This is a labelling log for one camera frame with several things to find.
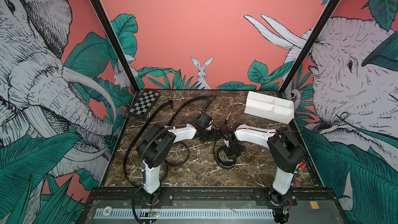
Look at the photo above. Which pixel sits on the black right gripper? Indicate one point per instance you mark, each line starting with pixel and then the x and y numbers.
pixel 231 156

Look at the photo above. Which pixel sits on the black belt with metal buckle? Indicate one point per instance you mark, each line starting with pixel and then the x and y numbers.
pixel 220 157

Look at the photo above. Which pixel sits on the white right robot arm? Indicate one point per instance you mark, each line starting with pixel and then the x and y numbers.
pixel 286 151

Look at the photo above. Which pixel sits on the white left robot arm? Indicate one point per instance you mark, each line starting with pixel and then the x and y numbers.
pixel 155 147

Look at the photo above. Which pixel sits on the white divided storage box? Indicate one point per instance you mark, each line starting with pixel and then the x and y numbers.
pixel 269 107

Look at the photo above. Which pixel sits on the long black belt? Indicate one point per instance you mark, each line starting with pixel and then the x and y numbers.
pixel 169 103

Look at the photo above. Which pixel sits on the black white checkerboard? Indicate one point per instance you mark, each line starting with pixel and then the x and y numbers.
pixel 144 104

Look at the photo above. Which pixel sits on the red cube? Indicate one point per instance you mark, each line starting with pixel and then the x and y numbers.
pixel 302 166

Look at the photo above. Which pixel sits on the orange warning sticker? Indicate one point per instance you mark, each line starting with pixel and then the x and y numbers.
pixel 314 204

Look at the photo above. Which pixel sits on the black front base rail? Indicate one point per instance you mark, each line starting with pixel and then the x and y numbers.
pixel 170 195

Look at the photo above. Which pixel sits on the white slotted cable duct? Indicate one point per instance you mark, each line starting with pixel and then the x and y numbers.
pixel 184 213

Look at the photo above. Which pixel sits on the black frame post right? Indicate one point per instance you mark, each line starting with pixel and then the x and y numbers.
pixel 318 28

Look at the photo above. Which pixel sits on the black frame post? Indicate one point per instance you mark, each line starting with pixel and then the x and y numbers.
pixel 318 28
pixel 107 26

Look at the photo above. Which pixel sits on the black frame post left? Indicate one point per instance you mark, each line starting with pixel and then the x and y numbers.
pixel 107 26

